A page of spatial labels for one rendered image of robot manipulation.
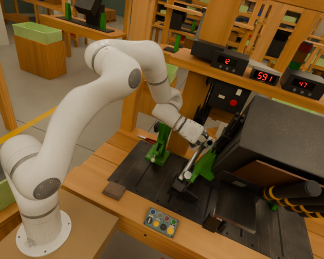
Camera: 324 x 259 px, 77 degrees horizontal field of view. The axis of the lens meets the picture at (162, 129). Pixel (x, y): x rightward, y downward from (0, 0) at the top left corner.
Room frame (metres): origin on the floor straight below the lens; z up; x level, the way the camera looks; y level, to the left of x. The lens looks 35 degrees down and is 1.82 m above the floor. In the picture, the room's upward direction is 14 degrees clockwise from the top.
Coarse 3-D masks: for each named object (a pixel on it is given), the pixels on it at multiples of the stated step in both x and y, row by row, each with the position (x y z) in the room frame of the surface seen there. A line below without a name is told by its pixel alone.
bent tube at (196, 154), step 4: (208, 140) 0.84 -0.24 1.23; (212, 140) 0.82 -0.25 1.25; (204, 144) 0.80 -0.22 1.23; (208, 144) 0.86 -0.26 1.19; (212, 144) 0.81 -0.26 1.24; (200, 148) 0.87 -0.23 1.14; (204, 148) 0.87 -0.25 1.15; (208, 148) 0.79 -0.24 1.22; (196, 152) 0.87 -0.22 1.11; (200, 152) 0.87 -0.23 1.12; (192, 156) 0.86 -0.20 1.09; (196, 156) 0.85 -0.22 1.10; (192, 160) 0.83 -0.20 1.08; (188, 164) 0.82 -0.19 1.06; (192, 164) 0.82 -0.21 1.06; (188, 168) 0.80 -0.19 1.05; (180, 176) 0.76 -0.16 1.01
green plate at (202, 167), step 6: (210, 150) 0.78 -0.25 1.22; (204, 156) 0.79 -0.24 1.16; (210, 156) 0.71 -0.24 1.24; (216, 156) 0.71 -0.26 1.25; (198, 162) 0.80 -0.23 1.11; (204, 162) 0.72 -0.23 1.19; (210, 162) 0.70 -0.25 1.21; (198, 168) 0.73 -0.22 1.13; (204, 168) 0.71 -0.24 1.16; (210, 168) 0.70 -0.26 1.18; (204, 174) 0.70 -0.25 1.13; (210, 174) 0.70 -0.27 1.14; (210, 180) 0.70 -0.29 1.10
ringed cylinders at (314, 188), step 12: (312, 180) 0.39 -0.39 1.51; (264, 192) 0.50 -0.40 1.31; (276, 192) 0.45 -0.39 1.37; (288, 192) 0.41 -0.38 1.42; (300, 192) 0.38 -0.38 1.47; (312, 192) 0.36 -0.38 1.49; (276, 204) 0.50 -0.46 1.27; (288, 204) 0.45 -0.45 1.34; (300, 204) 0.42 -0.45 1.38; (312, 204) 0.39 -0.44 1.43; (312, 216) 0.46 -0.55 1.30
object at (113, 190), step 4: (108, 184) 0.66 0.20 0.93; (112, 184) 0.67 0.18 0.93; (116, 184) 0.67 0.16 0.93; (108, 188) 0.64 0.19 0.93; (112, 188) 0.65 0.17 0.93; (116, 188) 0.65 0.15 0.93; (120, 188) 0.66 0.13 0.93; (124, 188) 0.66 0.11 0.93; (104, 192) 0.62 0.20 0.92; (108, 192) 0.62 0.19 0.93; (112, 192) 0.62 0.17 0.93; (116, 192) 0.63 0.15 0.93; (120, 192) 0.63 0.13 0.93; (112, 196) 0.61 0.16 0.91; (116, 196) 0.61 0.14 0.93; (120, 196) 0.61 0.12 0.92
